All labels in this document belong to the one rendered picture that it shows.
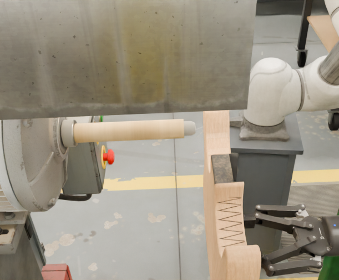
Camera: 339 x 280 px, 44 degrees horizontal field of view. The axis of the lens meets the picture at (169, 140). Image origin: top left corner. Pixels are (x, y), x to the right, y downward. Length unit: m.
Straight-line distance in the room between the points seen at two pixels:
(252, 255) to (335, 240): 0.30
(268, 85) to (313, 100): 0.17
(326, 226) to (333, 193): 1.64
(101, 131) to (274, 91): 0.90
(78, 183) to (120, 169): 1.50
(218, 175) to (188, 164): 1.91
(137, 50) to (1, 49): 0.14
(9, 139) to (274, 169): 1.19
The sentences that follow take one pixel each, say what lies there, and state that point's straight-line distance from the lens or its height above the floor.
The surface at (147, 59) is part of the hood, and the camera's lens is 0.46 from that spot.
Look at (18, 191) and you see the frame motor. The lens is 0.65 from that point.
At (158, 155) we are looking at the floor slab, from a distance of 2.62.
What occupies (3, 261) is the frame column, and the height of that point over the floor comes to 0.96.
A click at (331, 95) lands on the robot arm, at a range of 1.53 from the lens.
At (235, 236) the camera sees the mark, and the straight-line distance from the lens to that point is 0.68.
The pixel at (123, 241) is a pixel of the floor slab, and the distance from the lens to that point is 2.17.
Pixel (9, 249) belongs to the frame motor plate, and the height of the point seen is 1.11.
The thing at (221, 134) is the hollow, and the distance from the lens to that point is 0.77.
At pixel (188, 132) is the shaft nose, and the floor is 1.25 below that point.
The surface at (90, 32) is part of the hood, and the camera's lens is 0.46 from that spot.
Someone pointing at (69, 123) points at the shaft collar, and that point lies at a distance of 0.71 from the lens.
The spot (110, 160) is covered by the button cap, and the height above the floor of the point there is 0.98.
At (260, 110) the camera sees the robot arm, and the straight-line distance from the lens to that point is 1.54.
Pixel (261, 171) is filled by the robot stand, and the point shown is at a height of 0.58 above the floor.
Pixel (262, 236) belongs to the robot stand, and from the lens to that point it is 1.92.
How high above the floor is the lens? 1.66
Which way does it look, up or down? 37 degrees down
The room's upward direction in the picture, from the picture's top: 3 degrees counter-clockwise
